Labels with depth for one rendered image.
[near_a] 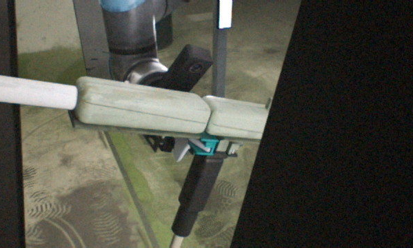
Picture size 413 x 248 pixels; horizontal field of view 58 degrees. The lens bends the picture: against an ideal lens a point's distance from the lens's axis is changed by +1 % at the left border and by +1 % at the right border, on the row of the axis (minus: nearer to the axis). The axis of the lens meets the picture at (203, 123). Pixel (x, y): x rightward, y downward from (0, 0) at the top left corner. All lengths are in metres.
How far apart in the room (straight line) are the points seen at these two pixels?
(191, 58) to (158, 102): 0.15
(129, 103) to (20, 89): 0.10
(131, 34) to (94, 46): 1.68
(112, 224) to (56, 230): 0.20
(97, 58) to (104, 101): 2.00
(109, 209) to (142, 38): 0.97
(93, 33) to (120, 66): 1.63
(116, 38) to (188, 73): 0.18
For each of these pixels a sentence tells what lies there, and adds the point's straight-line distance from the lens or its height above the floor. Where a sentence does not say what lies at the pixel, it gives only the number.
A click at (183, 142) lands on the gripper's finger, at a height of 0.81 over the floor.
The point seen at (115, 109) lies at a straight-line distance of 0.39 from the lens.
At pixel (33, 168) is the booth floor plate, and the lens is 1.84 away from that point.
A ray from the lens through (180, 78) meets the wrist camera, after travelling 0.57.
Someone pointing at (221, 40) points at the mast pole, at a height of 0.55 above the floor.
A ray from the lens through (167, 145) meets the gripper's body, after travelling 0.56.
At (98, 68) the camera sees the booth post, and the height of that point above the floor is 0.17.
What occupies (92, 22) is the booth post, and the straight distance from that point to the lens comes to 2.31.
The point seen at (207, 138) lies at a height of 0.84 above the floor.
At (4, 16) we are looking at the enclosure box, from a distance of 0.61.
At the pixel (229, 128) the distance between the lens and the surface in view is 0.46.
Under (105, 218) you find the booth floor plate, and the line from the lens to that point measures 1.51.
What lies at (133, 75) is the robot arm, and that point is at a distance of 0.65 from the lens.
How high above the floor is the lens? 1.10
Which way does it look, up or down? 32 degrees down
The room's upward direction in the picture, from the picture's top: straight up
